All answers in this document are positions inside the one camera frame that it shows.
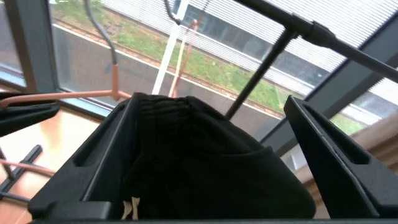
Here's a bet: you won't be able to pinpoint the window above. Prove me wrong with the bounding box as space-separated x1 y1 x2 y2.
0 0 398 162

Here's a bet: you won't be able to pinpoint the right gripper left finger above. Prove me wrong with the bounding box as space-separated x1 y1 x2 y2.
27 92 140 220

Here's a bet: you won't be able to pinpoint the pink clothes hanger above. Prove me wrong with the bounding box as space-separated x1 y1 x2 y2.
163 0 213 99
0 0 132 177

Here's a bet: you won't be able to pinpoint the black clothes rack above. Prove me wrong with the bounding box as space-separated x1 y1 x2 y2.
0 0 398 203

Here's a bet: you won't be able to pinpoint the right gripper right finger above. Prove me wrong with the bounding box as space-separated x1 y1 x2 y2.
283 95 398 220

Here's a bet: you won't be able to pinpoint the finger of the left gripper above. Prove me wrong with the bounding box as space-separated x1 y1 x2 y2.
0 101 61 138
0 91 44 103

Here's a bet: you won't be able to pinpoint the black shorts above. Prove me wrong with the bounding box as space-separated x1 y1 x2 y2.
119 92 317 220

